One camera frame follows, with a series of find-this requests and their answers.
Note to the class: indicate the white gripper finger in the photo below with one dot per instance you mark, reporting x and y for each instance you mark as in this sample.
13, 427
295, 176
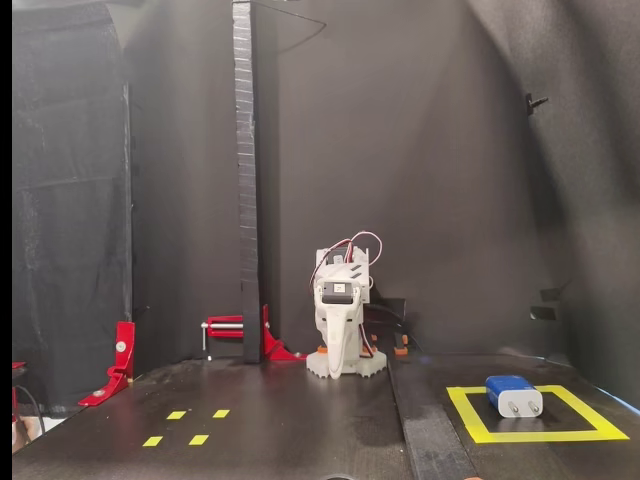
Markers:
336, 340

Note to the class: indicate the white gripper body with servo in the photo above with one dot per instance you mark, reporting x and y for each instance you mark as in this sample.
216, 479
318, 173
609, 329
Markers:
335, 292

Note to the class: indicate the blue and white charger block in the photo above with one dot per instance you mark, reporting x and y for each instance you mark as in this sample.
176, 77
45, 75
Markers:
515, 397

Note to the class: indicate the white robot arm with base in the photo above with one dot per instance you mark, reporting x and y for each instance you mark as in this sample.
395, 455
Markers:
371, 364

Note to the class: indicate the black rectangular box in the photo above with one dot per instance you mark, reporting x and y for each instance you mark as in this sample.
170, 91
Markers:
390, 312

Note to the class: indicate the blue tape piece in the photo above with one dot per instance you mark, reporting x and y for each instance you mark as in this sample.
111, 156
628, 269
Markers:
427, 359

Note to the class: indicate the red screw clamp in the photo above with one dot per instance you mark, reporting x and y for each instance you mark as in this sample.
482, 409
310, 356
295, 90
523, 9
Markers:
225, 322

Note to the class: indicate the black flat table strip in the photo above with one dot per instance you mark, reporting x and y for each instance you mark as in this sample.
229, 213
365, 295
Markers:
425, 435

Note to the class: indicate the small yellow tape marker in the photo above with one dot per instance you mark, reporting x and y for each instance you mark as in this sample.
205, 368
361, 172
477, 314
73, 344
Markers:
176, 415
221, 413
152, 441
198, 440

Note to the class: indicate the black backdrop cloth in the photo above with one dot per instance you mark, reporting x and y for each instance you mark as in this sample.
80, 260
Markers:
425, 175

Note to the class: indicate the yellow tape square outline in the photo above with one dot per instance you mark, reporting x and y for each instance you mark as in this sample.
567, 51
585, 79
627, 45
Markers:
525, 436

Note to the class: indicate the black spring clip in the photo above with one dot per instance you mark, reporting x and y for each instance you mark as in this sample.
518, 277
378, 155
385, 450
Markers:
550, 294
531, 102

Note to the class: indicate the black mesh fabric panel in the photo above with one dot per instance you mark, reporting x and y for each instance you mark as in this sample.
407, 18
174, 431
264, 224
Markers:
70, 200

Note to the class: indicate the red clamp piece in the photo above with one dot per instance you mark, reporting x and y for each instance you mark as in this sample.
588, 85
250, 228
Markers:
19, 365

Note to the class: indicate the red corner bracket with bolt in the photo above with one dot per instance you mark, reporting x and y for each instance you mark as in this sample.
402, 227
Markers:
272, 345

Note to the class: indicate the tall black foam post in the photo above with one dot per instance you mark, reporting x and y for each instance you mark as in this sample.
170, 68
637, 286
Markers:
246, 150

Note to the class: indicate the red angled metal bracket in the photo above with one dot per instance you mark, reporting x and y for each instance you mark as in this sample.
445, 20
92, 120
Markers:
125, 345

